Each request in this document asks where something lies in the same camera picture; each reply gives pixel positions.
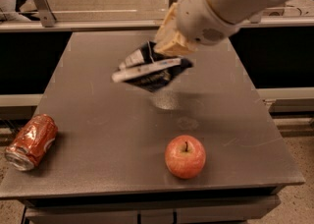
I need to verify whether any red apple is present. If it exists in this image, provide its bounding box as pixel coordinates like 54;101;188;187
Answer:
165;135;206;179

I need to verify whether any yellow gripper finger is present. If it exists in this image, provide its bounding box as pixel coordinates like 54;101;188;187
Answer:
154;26;197;57
162;2;178;29

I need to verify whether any blue chip bag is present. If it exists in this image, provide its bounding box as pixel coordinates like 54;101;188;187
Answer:
112;41;193;92

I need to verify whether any person in light clothes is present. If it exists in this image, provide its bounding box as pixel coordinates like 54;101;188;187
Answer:
0;0;29;22

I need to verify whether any crushed red soda can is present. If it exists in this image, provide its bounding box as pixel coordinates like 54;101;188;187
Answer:
5;114;58;171

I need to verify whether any grey metal rail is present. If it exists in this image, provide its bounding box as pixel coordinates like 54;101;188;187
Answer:
0;16;314;32

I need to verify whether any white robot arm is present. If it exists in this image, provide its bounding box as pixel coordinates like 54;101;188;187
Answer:
154;0;287;56

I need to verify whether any right metal bracket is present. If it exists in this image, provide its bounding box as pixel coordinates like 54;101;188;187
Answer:
249;12;263;24

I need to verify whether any white machine base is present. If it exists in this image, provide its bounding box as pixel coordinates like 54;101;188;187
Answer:
263;5;303;17

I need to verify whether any left metal bracket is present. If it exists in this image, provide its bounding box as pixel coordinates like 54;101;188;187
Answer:
33;0;56;28

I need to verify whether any grey table drawer front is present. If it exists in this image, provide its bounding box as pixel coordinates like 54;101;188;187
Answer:
25;195;281;224

